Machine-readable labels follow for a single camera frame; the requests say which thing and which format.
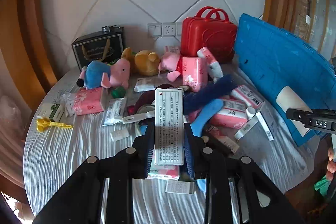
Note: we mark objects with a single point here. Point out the white wet wipes pack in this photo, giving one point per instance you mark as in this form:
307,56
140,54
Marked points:
114,112

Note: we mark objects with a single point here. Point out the pink white barcode pack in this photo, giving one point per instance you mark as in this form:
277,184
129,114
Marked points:
246,95

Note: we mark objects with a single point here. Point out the yellow plastic clip tool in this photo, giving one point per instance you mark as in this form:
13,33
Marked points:
43,124

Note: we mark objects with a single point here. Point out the red toy suitcase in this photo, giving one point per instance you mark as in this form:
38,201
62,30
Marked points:
210,28

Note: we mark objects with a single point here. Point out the blue feather duster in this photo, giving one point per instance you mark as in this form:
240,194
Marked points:
196,101

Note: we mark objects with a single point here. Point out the person's right hand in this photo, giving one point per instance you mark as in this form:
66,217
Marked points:
331,165

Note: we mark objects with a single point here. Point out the white printed medicine box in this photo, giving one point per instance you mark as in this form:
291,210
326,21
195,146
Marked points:
168,125

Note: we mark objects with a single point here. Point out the pink pig plush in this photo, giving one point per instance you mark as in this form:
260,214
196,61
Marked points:
171,62

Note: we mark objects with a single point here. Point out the blue plastic storage crate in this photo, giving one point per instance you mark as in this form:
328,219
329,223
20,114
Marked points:
273,58

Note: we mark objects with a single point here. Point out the pink tissue pack right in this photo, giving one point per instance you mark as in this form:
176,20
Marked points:
232,115

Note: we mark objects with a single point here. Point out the green and white small box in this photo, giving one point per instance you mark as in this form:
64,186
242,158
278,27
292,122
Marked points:
50,111

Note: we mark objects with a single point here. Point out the flat pink tissue pack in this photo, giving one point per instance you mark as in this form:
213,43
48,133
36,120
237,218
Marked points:
90,101

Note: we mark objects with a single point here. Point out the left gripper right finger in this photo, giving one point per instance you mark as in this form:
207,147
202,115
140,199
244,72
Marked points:
237,190

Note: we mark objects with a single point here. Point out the upright pink tissue pack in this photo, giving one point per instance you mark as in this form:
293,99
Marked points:
194,73

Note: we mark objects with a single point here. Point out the blue plastic handle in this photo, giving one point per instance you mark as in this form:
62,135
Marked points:
205,115

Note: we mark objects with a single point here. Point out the white long tube box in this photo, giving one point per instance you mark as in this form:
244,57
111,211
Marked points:
245,129

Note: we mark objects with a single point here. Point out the black gift box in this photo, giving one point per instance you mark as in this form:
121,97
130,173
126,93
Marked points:
106,46

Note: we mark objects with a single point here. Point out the white wall socket panel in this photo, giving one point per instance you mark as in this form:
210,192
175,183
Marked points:
171,29

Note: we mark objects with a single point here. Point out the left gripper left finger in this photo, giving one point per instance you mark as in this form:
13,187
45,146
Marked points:
79,199

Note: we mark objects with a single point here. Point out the brown bear plush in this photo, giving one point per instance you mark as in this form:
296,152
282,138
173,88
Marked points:
143,63

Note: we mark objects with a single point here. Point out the blue and pink elephant plush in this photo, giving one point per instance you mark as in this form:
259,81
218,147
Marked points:
98,74

